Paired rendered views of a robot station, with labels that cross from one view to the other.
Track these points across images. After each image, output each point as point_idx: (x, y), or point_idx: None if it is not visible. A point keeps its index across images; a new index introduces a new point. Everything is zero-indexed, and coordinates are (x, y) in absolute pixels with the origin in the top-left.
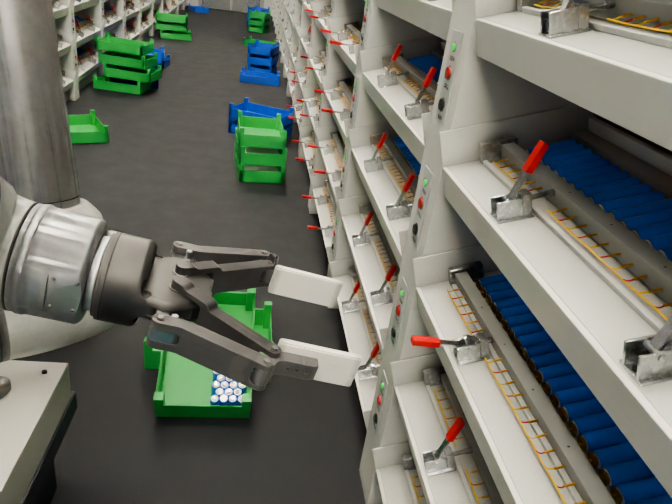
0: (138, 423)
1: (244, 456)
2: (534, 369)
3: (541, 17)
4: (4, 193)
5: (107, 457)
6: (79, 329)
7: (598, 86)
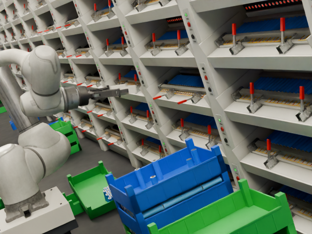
0: (85, 224)
1: None
2: None
3: (136, 9)
4: None
5: (82, 232)
6: (60, 158)
7: (150, 15)
